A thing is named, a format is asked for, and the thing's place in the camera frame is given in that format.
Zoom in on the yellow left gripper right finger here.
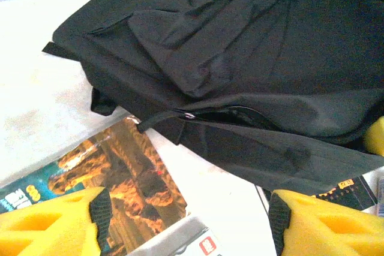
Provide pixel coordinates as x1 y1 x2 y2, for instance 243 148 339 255
268 189 384 256

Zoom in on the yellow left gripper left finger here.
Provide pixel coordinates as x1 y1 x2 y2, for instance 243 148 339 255
0 186 113 256

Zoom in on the black book orange Chinese title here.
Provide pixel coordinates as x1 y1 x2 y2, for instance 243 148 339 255
254 174 379 218

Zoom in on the teal landscape cover book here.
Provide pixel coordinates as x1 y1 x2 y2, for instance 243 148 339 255
0 116 189 256

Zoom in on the black fabric backpack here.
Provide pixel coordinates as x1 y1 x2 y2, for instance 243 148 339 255
41 0 384 194

